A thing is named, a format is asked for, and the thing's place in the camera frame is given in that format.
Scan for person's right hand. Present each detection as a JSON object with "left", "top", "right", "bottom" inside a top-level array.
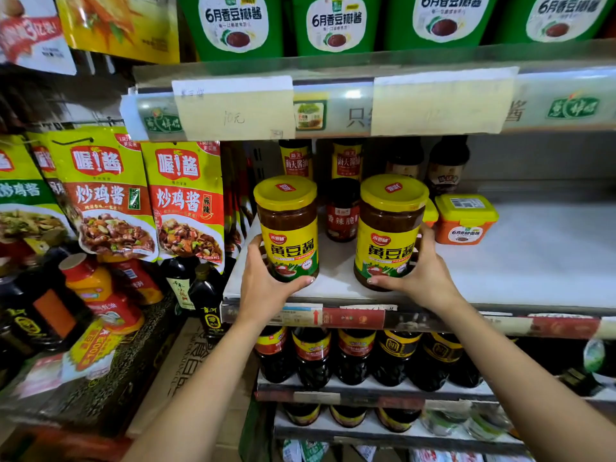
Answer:
[{"left": 366, "top": 223, "right": 466, "bottom": 319}]

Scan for person's left hand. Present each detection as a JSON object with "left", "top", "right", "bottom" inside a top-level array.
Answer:
[{"left": 238, "top": 234, "right": 317, "bottom": 329}]

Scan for chili crisp jar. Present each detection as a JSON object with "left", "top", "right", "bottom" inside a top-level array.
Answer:
[{"left": 325, "top": 177, "right": 363, "bottom": 244}]

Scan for vinegar bottle red cap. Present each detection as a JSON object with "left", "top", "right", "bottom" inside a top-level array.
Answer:
[
  {"left": 425, "top": 135, "right": 472, "bottom": 196},
  {"left": 384, "top": 137, "right": 426, "bottom": 180}
]

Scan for yellow label soy sauce bottle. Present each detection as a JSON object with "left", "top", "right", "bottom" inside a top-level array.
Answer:
[
  {"left": 330, "top": 139, "right": 364, "bottom": 182},
  {"left": 278, "top": 139, "right": 314, "bottom": 182}
]

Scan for person's left forearm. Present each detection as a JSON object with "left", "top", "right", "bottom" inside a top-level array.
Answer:
[{"left": 123, "top": 312, "right": 271, "bottom": 462}]

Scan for person's right forearm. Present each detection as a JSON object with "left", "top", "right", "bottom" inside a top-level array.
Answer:
[{"left": 432, "top": 298, "right": 616, "bottom": 462}]

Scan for large black jug gold emblem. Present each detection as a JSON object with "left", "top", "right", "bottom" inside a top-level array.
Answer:
[{"left": 188, "top": 263, "right": 228, "bottom": 339}]

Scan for dark bottle pale label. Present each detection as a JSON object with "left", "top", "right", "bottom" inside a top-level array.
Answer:
[{"left": 161, "top": 257, "right": 199, "bottom": 314}]

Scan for row of large dark bottles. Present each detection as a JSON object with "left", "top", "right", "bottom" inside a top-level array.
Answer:
[{"left": 253, "top": 325, "right": 616, "bottom": 394}]

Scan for printed brown cardboard box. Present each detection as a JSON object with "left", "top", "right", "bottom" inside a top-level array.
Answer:
[{"left": 124, "top": 317, "right": 262, "bottom": 462}]

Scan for row of short sauce jars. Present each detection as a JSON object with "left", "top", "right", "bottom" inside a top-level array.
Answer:
[{"left": 281, "top": 402, "right": 523, "bottom": 444}]

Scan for row of seasoning sachets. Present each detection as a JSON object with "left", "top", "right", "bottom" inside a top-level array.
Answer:
[{"left": 281, "top": 437, "right": 533, "bottom": 462}]

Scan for orange squeeze bottle red cap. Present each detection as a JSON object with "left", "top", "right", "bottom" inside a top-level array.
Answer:
[{"left": 58, "top": 253, "right": 146, "bottom": 336}]

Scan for yellow red promo card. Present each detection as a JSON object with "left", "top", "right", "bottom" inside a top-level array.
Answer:
[{"left": 69, "top": 318, "right": 124, "bottom": 372}]

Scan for hanging yellow sauce packets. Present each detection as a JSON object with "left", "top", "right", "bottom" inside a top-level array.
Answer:
[{"left": 0, "top": 125, "right": 257, "bottom": 276}]

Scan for dark gold patterned box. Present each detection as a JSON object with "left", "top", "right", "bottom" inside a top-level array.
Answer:
[{"left": 0, "top": 298, "right": 178, "bottom": 440}]

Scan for black label gold emblem bottle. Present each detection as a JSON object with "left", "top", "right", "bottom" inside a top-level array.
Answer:
[{"left": 0, "top": 247, "right": 96, "bottom": 357}]

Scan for pink white paper leaflets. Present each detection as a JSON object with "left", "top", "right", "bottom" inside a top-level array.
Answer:
[{"left": 14, "top": 350, "right": 117, "bottom": 398}]

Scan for red cardboard box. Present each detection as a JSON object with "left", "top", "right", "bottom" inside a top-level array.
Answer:
[{"left": 19, "top": 425, "right": 132, "bottom": 462}]

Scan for orange and green sauce tubs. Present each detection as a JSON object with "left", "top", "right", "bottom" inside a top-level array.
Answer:
[{"left": 383, "top": 0, "right": 500, "bottom": 51}]

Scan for row of green sauce tubs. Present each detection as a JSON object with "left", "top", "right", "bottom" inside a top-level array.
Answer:
[
  {"left": 176, "top": 0, "right": 286, "bottom": 63},
  {"left": 291, "top": 0, "right": 384, "bottom": 57}
]

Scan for green tub yellow lid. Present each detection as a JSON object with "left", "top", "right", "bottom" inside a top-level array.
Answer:
[{"left": 493, "top": 0, "right": 616, "bottom": 44}]

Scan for yellow food print pouch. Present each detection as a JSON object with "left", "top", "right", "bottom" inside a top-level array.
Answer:
[{"left": 54, "top": 0, "right": 182, "bottom": 67}]

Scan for white red print pouch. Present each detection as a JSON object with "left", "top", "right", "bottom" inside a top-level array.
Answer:
[{"left": 0, "top": 0, "right": 78, "bottom": 76}]

